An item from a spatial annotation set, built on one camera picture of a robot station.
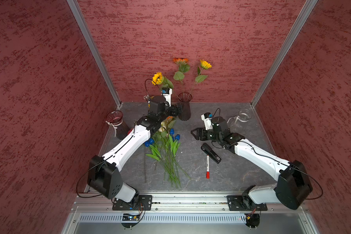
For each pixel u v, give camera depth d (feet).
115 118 2.92
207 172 2.78
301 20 2.47
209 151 2.93
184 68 3.02
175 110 2.27
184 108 3.36
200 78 3.00
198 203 2.48
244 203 2.14
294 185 1.35
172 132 3.18
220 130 2.03
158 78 2.60
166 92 2.19
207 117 2.41
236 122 3.16
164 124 3.35
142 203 2.41
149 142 3.07
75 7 2.33
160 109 1.96
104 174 1.34
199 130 2.37
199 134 2.38
